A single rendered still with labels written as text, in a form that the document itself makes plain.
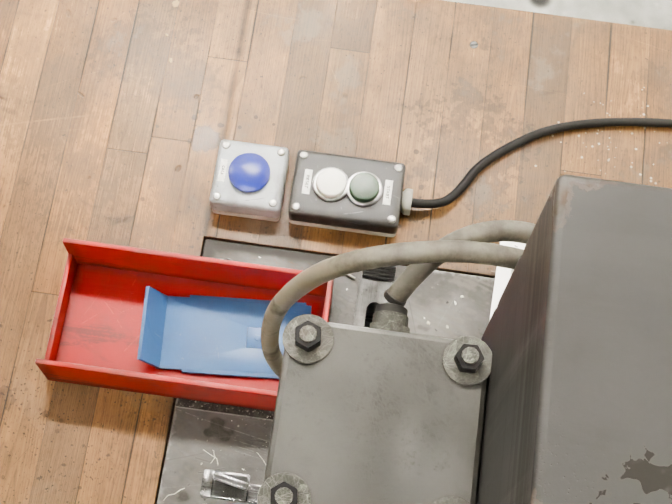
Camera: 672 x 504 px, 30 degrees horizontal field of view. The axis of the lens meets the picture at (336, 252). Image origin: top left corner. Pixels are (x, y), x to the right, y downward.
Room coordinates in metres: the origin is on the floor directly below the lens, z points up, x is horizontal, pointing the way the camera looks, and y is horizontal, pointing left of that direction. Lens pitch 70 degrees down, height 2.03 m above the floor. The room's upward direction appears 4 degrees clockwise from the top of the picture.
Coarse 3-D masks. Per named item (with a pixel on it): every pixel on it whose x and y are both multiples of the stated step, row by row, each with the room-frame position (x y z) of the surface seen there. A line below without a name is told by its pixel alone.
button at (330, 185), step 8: (328, 168) 0.49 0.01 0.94; (320, 176) 0.48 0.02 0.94; (328, 176) 0.49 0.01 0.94; (336, 176) 0.49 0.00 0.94; (344, 176) 0.49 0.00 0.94; (320, 184) 0.48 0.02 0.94; (328, 184) 0.48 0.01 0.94; (336, 184) 0.48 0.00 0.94; (344, 184) 0.48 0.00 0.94; (320, 192) 0.47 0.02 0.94; (328, 192) 0.47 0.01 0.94; (336, 192) 0.47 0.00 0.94
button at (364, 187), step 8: (360, 176) 0.49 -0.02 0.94; (368, 176) 0.49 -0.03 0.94; (352, 184) 0.48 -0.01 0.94; (360, 184) 0.48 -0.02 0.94; (368, 184) 0.48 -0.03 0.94; (376, 184) 0.48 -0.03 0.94; (352, 192) 0.47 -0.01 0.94; (360, 192) 0.47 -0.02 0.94; (368, 192) 0.47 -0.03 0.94; (376, 192) 0.47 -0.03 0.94; (360, 200) 0.46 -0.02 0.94; (368, 200) 0.46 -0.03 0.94
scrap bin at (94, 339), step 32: (96, 256) 0.39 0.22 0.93; (128, 256) 0.39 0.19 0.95; (160, 256) 0.38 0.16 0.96; (192, 256) 0.39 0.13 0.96; (64, 288) 0.36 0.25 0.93; (96, 288) 0.37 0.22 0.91; (128, 288) 0.37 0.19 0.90; (160, 288) 0.37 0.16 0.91; (192, 288) 0.37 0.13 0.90; (224, 288) 0.38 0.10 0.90; (256, 288) 0.38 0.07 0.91; (320, 288) 0.37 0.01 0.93; (64, 320) 0.33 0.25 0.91; (96, 320) 0.33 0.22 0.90; (128, 320) 0.34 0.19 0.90; (64, 352) 0.30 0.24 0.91; (96, 352) 0.30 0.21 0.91; (128, 352) 0.31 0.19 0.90; (96, 384) 0.27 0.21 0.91; (128, 384) 0.27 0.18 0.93; (160, 384) 0.27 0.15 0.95; (192, 384) 0.27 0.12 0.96; (224, 384) 0.27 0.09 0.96; (256, 384) 0.29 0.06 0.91
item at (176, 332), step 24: (144, 312) 0.34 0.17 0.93; (168, 312) 0.35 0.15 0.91; (192, 312) 0.35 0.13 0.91; (216, 312) 0.35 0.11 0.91; (240, 312) 0.35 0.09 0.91; (264, 312) 0.35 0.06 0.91; (288, 312) 0.36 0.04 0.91; (144, 336) 0.31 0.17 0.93; (168, 336) 0.32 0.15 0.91; (192, 336) 0.33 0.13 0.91; (216, 336) 0.33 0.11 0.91; (240, 336) 0.33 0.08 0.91; (144, 360) 0.29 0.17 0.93; (168, 360) 0.30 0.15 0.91; (192, 360) 0.30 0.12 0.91; (216, 360) 0.30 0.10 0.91; (240, 360) 0.31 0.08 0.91; (264, 360) 0.31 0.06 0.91
